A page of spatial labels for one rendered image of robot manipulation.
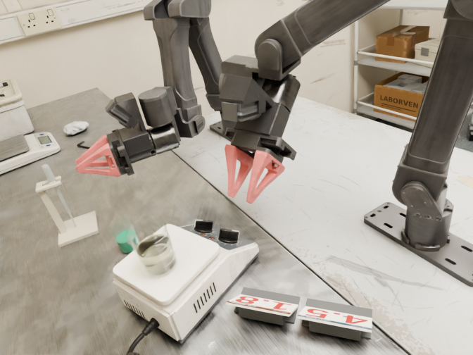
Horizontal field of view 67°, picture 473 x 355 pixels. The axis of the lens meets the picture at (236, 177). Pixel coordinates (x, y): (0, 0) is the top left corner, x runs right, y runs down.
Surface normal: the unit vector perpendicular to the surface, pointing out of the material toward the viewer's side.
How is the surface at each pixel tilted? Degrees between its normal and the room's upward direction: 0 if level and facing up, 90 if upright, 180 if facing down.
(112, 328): 0
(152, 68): 90
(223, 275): 90
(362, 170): 0
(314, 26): 88
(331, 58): 90
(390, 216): 0
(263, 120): 41
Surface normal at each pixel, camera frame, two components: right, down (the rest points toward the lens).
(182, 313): 0.79, 0.22
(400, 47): -0.76, 0.42
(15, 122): 0.54, 0.43
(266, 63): -0.50, 0.53
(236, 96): -0.51, -0.29
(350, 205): -0.16, -0.83
